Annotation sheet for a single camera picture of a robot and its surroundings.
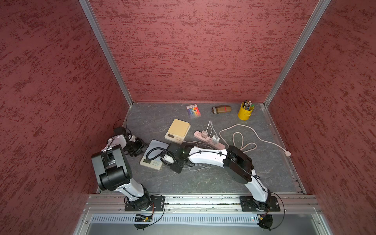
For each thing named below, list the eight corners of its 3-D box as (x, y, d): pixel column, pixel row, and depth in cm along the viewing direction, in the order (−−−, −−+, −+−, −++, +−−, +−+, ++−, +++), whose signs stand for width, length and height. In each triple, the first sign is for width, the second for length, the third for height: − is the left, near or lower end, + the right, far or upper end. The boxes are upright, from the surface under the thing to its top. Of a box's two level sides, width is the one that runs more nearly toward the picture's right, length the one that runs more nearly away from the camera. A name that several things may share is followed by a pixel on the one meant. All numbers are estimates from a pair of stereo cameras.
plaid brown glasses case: (212, 114, 117) (212, 111, 114) (211, 108, 121) (212, 105, 118) (230, 114, 117) (231, 111, 114) (229, 108, 121) (230, 105, 118)
